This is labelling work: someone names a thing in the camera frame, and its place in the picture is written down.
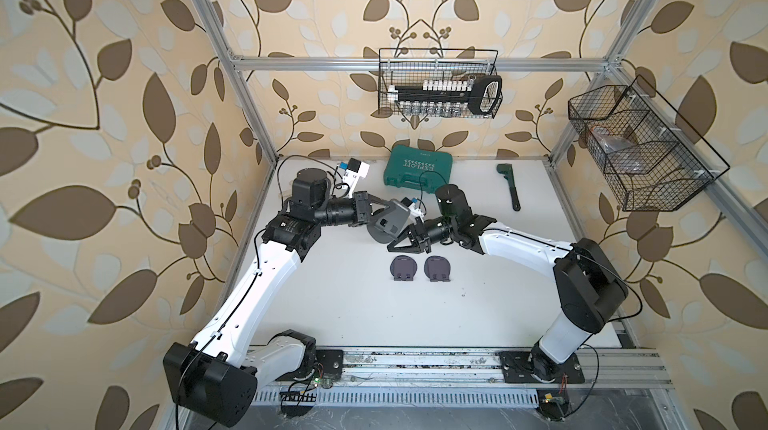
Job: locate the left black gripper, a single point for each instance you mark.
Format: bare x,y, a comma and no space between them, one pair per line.
363,208

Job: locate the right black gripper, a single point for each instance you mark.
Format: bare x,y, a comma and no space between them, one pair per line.
411,233

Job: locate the black phone stand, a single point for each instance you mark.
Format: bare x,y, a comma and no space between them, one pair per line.
397,220

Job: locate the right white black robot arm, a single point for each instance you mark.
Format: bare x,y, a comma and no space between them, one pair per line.
589,288

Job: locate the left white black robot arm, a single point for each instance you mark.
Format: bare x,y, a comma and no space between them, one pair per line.
210,376

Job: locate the purple phone stand front left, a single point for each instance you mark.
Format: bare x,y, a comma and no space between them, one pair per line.
403,268

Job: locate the purple phone stand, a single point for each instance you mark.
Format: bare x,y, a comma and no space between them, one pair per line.
437,269
403,268

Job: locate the purple phone stand front right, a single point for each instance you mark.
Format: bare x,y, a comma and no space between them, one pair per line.
437,269

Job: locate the green plastic tool case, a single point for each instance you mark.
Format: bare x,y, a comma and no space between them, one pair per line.
421,170

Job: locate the green black hand tool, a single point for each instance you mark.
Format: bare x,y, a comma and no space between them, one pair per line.
507,171

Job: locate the black socket set holder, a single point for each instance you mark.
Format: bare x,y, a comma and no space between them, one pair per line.
476,97

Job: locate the clear plastic bag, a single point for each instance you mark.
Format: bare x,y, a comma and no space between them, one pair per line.
615,154

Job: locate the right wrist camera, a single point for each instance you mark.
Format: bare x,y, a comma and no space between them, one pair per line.
415,206

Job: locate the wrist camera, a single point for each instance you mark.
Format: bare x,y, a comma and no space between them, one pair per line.
353,171
415,206

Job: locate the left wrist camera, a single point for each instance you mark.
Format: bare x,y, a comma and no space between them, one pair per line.
353,171

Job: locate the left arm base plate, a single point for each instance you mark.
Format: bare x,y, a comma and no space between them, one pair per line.
322,365

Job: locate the black wire basket back wall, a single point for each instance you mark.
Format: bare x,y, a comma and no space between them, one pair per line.
412,66

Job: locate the black wire basket wall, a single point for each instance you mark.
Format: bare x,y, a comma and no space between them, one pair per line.
652,156
412,66

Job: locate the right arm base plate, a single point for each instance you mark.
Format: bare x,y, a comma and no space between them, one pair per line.
526,367

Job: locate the black wire basket right wall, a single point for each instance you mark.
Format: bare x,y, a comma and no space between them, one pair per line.
652,156

